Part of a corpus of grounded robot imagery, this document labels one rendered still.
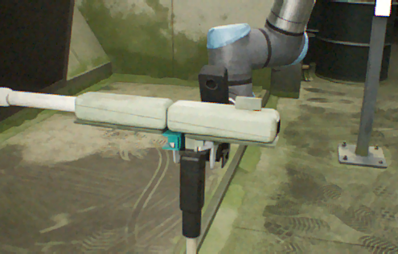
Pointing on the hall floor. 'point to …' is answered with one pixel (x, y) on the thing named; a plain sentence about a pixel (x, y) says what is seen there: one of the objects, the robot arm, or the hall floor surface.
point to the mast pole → (371, 84)
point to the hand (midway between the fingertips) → (189, 139)
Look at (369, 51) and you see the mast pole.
